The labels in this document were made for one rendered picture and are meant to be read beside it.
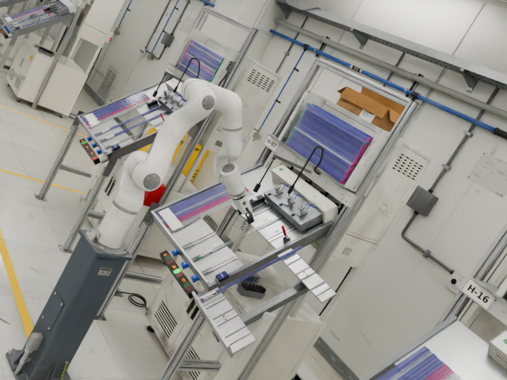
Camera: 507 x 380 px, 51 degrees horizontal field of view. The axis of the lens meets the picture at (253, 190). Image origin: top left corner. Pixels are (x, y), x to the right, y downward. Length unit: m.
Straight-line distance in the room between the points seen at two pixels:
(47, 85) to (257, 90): 3.48
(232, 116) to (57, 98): 4.77
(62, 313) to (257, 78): 2.19
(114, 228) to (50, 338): 0.56
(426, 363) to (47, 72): 5.58
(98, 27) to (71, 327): 4.78
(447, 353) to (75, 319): 1.52
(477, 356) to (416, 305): 1.86
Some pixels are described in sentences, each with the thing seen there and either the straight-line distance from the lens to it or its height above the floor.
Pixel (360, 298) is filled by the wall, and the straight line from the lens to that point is 4.26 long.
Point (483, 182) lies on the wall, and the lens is 3.97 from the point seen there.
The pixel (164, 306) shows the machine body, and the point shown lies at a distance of 3.21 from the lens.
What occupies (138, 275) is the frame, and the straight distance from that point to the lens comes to 3.16.
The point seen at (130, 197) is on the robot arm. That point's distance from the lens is 2.24.
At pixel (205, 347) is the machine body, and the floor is 0.30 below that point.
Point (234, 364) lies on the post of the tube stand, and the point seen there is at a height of 0.56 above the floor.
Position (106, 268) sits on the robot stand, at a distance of 2.35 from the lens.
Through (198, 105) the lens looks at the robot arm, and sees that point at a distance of 2.11.
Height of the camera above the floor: 1.64
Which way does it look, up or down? 11 degrees down
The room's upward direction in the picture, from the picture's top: 30 degrees clockwise
